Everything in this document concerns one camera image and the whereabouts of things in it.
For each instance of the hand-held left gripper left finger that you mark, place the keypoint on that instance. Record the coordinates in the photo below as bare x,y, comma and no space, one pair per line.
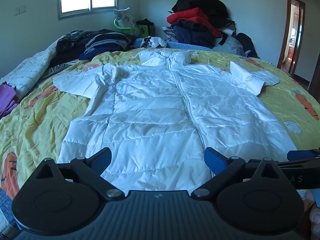
103,158

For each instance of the green plastic stool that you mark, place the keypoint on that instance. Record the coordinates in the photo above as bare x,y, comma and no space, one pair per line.
143,31

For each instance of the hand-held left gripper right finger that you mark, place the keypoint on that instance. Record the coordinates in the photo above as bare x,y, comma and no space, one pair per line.
213,160

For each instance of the patterned cushion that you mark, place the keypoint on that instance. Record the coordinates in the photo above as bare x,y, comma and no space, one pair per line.
126,18

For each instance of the checkered cloth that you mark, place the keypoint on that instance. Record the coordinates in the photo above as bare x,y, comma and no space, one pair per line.
170,35

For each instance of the white printed quilt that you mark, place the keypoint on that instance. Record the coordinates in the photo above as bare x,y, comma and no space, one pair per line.
27,67

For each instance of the clear plastic bag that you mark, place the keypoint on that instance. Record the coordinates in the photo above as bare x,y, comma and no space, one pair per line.
228,45

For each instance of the red jacket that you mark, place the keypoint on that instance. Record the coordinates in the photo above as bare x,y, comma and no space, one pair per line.
192,16

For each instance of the person's right hand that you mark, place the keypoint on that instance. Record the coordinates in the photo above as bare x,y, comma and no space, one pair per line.
315,218

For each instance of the pile of dark clothes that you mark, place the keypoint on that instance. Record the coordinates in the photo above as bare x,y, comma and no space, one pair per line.
105,40

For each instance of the white puffer jacket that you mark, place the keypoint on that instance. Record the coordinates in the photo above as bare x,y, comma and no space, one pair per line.
150,120

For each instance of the green plastic chair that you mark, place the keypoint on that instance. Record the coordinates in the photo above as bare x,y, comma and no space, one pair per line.
120,26

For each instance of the wooden door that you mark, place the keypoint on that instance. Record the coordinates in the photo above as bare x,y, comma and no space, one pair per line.
290,52

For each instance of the purple cloth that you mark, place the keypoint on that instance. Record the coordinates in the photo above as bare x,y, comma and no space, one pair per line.
7,97

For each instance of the wooden door frame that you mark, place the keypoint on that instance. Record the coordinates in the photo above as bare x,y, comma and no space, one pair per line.
301,30

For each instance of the white plastic bag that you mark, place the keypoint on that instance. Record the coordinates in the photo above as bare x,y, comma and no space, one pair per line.
156,41

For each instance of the window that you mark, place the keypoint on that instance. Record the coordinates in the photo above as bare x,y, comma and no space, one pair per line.
75,2

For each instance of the black cloth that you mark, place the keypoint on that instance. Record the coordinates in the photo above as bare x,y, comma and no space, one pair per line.
146,22

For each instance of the yellow printed blanket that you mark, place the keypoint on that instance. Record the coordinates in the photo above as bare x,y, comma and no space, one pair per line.
37,120

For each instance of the zebra striped cloth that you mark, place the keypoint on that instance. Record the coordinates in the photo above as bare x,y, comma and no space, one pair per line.
57,67

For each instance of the black jacket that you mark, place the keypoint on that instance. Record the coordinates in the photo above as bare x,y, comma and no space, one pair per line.
200,1

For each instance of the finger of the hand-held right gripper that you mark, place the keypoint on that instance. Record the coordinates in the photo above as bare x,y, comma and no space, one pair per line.
300,155

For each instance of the navy jacket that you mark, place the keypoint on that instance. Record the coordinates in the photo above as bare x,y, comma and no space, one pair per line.
192,33

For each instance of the black backpack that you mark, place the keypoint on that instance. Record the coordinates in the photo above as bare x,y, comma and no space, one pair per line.
247,43

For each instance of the white wall switch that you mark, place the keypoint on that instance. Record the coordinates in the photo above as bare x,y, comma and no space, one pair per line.
20,10

